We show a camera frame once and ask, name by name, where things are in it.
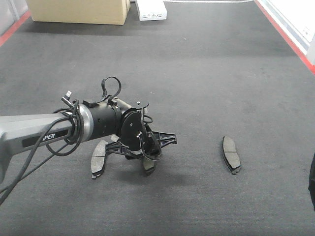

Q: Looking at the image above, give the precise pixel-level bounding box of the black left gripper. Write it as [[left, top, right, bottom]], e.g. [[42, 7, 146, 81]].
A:
[[105, 108, 177, 161]]

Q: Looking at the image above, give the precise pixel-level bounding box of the grey brake pad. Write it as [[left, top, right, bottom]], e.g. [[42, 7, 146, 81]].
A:
[[222, 136, 241, 175], [91, 140, 108, 179], [142, 157, 156, 176]]

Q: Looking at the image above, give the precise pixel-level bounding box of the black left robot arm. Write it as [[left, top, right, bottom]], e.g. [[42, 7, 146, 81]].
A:
[[0, 97, 177, 178]]

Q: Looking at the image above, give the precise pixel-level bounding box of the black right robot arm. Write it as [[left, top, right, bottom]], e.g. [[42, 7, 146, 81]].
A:
[[308, 156, 315, 208]]

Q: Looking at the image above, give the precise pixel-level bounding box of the white small box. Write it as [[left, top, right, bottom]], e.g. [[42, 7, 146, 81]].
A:
[[135, 0, 167, 21]]

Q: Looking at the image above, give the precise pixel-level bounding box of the cardboard box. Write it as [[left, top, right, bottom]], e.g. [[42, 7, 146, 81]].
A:
[[26, 0, 130, 25]]

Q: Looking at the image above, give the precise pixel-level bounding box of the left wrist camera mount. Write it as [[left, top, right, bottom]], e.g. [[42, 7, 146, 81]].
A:
[[135, 100, 150, 115]]

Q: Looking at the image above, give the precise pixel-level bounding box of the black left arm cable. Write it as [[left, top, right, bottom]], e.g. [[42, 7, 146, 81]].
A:
[[0, 76, 123, 205]]

